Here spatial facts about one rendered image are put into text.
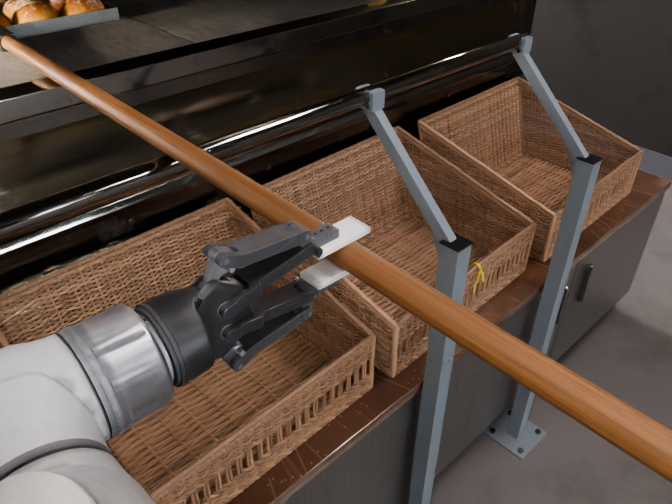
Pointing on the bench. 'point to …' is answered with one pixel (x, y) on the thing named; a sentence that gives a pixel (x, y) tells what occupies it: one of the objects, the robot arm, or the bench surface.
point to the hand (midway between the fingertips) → (336, 252)
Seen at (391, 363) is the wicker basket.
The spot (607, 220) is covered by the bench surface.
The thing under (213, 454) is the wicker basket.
